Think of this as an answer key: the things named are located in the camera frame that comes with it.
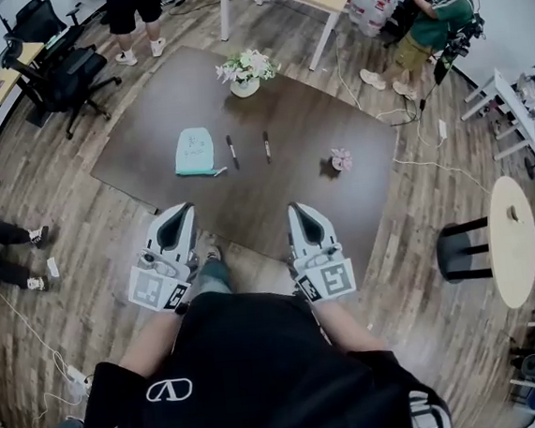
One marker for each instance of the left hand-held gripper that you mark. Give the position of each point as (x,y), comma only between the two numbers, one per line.
(152,285)

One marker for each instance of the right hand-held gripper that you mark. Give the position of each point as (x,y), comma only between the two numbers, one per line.
(335,279)

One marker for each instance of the mint green pencil case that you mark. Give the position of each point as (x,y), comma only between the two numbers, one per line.
(194,149)

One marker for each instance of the black pen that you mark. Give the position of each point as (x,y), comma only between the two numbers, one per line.
(266,146)
(232,150)

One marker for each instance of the person's right forearm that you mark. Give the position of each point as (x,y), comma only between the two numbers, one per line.
(344,328)

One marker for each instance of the person's left forearm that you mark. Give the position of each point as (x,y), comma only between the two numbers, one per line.
(153,341)

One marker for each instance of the black wristwatch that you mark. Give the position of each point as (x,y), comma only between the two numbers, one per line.
(181,308)

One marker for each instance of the person's jeans leg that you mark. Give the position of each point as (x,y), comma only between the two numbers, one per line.
(214,277)

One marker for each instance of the white paper slip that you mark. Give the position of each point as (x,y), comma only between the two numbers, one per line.
(53,267)

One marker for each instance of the person's black shirt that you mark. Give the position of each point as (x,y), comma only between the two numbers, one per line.
(264,373)

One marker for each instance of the small pink flower pot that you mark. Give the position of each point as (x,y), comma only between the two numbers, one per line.
(341,159)

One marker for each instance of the round light wooden table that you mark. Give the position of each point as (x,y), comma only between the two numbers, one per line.
(516,255)

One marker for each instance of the white power adapter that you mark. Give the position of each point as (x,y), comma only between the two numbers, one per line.
(443,129)

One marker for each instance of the small brown object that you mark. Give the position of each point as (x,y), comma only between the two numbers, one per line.
(513,213)

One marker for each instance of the white pot with pale flowers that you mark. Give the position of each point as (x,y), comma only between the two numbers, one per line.
(246,85)

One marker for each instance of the black office chair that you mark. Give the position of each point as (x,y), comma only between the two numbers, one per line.
(70,72)
(37,19)

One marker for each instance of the small white table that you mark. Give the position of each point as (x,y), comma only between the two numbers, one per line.
(513,104)

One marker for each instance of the light wooden desk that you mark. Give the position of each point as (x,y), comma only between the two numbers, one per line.
(1,85)

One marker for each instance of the pack of water bottles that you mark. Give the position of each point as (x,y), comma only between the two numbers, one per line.
(370,8)

